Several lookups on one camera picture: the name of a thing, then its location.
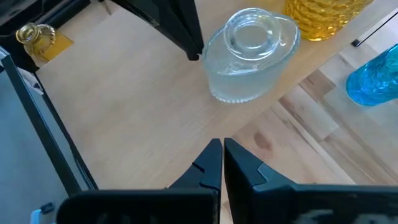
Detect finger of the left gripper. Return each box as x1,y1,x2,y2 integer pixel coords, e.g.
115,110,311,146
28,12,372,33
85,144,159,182
174,0,205,61
110,0,195,60

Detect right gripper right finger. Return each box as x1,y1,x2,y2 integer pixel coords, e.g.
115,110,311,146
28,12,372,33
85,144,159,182
223,138,398,224

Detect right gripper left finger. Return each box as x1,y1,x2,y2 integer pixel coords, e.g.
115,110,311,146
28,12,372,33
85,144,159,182
55,138,223,224

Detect clear oval ribbed glass vase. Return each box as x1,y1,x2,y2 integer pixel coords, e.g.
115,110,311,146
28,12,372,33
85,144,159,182
201,7,302,104

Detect yellow hobnail textured glass vase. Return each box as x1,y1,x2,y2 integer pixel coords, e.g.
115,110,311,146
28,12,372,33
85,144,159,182
282,0,376,42

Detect wooden shelf black metal legs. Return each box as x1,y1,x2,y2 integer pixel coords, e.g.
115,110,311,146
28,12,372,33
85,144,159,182
0,0,398,195

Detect small amber spiral glass vase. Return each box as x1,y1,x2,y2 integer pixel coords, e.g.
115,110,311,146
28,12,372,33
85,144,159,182
15,22,57,63

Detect blue cylindrical textured glass vase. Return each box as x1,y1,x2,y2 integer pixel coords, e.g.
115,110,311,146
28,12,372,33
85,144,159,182
345,43,398,107

